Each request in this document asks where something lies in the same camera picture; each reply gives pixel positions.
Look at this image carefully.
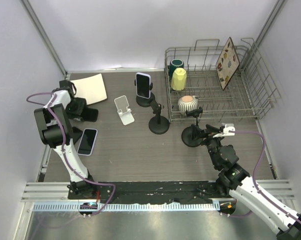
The dark green mug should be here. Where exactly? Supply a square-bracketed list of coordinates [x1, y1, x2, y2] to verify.
[169, 58, 184, 75]

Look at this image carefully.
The black phone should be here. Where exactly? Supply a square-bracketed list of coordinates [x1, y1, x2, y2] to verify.
[82, 107, 99, 123]

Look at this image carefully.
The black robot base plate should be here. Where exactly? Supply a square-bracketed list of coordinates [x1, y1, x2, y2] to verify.
[67, 180, 228, 205]

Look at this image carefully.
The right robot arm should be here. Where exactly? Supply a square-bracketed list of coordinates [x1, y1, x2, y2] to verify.
[191, 123, 301, 240]

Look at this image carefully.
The white folding phone stand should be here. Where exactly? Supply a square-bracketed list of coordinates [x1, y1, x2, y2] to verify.
[114, 95, 134, 126]

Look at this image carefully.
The white slotted cable duct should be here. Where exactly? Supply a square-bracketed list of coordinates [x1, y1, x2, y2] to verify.
[33, 201, 220, 212]

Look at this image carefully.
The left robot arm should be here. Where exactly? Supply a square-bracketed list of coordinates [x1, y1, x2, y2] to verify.
[34, 80, 99, 200]

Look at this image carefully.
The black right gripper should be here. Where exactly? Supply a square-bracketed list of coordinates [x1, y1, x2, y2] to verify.
[191, 124, 225, 169]

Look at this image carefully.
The lilac-case phone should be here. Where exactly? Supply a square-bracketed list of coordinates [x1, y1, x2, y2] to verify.
[77, 128, 98, 156]
[135, 72, 151, 99]

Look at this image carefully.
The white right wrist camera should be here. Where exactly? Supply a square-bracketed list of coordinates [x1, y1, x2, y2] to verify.
[213, 123, 235, 138]

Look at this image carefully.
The black round-base phone stand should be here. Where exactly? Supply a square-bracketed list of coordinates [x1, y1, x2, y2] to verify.
[148, 99, 170, 135]

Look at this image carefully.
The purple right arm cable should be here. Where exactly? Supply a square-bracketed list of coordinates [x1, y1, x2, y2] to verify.
[224, 129, 301, 233]

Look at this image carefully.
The grey wire dish rack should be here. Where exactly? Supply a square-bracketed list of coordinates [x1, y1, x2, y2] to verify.
[164, 37, 281, 123]

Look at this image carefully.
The white square plate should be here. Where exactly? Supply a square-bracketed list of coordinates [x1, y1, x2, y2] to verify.
[71, 73, 108, 105]

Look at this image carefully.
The yellow faceted cup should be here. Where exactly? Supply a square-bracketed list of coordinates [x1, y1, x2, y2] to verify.
[171, 67, 187, 91]

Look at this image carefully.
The floral square plate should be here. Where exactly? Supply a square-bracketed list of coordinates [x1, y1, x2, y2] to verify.
[216, 37, 240, 91]

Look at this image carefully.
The striped white ceramic bowl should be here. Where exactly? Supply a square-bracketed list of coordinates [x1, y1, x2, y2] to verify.
[178, 95, 198, 116]

